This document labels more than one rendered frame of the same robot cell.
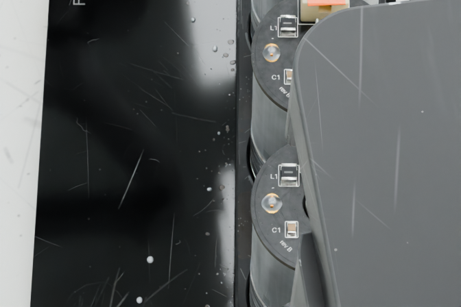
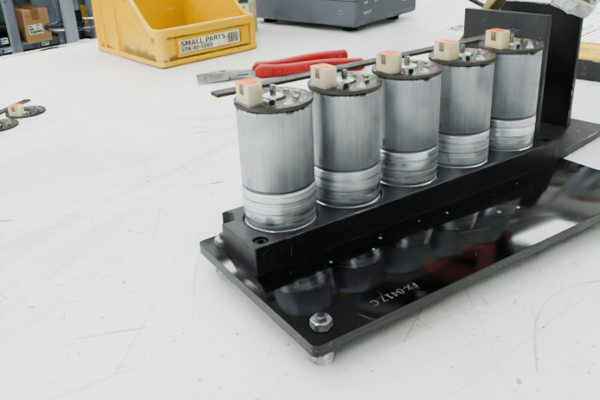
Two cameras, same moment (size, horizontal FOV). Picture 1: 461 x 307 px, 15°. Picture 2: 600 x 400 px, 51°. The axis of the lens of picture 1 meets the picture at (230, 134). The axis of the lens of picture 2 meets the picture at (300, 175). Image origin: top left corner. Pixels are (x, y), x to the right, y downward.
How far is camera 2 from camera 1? 0.39 m
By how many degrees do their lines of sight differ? 82
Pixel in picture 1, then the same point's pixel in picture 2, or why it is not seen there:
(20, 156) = (509, 297)
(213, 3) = (356, 247)
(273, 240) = (491, 55)
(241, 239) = (463, 172)
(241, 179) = (440, 181)
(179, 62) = (401, 243)
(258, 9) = (377, 156)
